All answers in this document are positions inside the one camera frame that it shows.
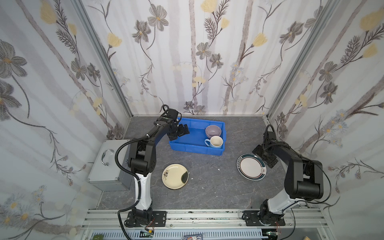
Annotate green rimmed white plate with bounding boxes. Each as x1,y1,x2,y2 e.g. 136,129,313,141
237,154,267,181

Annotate cream ceramic mug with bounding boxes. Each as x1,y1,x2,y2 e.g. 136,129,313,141
205,136,224,149

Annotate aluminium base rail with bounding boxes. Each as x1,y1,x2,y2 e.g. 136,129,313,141
75,208,336,240

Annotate black thin right cable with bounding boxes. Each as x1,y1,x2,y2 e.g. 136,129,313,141
278,167,333,240

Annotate grey metal case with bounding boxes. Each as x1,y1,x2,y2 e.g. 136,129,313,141
88,140,133,192

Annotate black corrugated cable conduit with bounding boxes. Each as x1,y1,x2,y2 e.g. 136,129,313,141
114,136,151,240

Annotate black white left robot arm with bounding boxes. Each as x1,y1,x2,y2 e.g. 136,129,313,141
127,114,189,226

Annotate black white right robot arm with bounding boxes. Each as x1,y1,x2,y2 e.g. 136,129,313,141
253,142,324,226

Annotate blue plastic bin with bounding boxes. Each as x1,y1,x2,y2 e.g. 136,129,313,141
169,118,227,156

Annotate lilac ceramic bowl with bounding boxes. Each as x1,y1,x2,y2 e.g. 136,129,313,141
205,125,222,139

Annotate yellow floral plate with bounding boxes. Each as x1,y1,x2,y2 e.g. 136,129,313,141
162,164,189,190

